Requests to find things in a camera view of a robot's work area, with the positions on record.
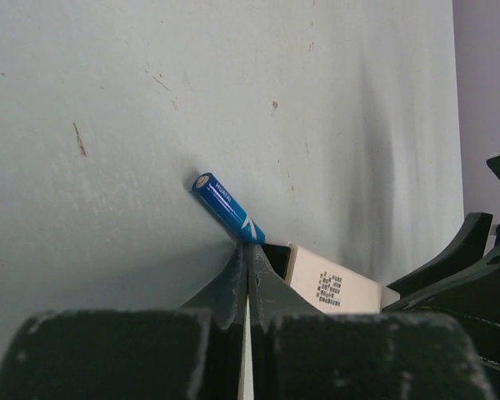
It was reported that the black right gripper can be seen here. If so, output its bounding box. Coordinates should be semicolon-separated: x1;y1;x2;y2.
383;153;500;399

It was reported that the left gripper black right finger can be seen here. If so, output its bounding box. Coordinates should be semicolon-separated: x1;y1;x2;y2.
247;245;495;399

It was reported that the light blue battery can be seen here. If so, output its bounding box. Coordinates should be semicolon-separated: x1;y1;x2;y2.
191;172;266;245

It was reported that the white remote control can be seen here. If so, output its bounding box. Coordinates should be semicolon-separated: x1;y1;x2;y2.
262;242;401;314

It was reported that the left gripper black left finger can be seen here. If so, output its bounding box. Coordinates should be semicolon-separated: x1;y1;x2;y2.
0;248;248;399

